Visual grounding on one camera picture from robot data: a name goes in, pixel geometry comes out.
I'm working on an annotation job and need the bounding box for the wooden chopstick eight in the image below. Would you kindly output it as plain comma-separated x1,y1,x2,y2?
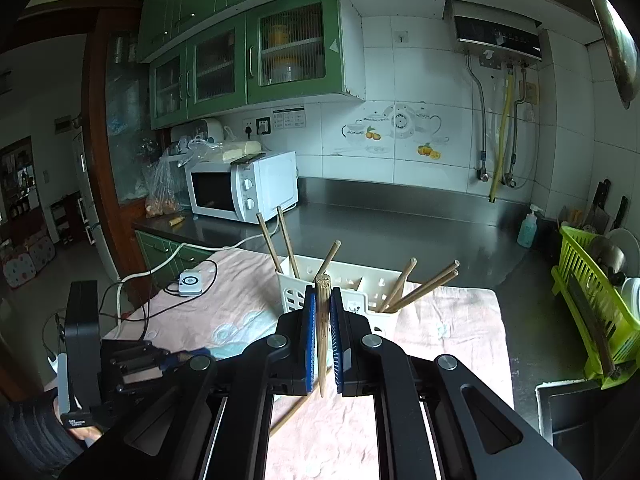
316,273,331,388

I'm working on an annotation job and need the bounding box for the yellow gas hose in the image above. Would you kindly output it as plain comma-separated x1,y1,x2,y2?
488,71,516,205

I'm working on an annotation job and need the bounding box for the person's left hand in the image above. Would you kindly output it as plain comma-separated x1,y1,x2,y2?
53,396,102,448

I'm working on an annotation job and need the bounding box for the wooden chopstick three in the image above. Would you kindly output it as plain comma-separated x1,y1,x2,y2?
316,240,342,276

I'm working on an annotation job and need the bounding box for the plastic bag with food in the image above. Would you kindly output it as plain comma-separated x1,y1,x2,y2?
143,150,181,218

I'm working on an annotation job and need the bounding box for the lime green dish rack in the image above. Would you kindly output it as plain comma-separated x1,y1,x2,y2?
551,226,639,389

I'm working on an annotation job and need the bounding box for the cream plastic utensil holder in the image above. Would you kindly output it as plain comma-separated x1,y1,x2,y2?
277,256,400,315

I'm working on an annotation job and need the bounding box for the wooden chopstick nine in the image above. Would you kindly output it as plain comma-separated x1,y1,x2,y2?
378,257,418,312

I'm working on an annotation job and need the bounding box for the pink and blue towel mat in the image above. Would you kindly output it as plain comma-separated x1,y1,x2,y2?
98,248,516,480

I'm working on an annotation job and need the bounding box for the white power cable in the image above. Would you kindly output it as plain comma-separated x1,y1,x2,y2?
115,204,296,326

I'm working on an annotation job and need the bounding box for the wooden chopstick one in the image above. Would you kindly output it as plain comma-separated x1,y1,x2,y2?
256,212,282,274

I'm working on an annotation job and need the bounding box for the green wall cabinet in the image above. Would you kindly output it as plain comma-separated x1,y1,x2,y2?
138,0,366,129

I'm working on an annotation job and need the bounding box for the wooden chopstick six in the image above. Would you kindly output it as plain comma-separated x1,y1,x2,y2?
383,260,460,313

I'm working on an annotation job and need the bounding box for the white microwave oven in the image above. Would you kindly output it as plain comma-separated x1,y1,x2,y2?
186,151,298,224

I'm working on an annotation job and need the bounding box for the small white round-button device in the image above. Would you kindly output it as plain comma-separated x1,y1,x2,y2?
178,270,203,297

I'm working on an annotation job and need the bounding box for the black cable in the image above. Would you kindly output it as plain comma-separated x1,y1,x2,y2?
96,259,220,340

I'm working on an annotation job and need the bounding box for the wooden chopstick two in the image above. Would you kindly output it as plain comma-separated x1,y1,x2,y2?
277,206,300,278

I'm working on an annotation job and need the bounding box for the black wall socket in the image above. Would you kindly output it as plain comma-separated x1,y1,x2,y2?
256,117,271,136

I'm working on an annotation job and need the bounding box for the wooden chopstick four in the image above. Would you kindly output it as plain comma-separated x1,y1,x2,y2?
269,380,326,437

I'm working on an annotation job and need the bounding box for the hanging steel wok lid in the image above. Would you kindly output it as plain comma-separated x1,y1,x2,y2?
590,0,639,110

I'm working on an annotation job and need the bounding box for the wooden chopstick seven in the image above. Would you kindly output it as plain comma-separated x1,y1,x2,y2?
390,270,459,313

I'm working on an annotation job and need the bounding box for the wall mounted water heater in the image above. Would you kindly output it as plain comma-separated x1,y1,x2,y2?
444,0,542,70

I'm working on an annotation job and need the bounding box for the cream box on microwave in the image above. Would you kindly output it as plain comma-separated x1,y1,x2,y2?
210,141,264,164

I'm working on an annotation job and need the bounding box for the teal soap dispenser bottle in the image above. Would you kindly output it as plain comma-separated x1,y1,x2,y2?
516,204,541,249

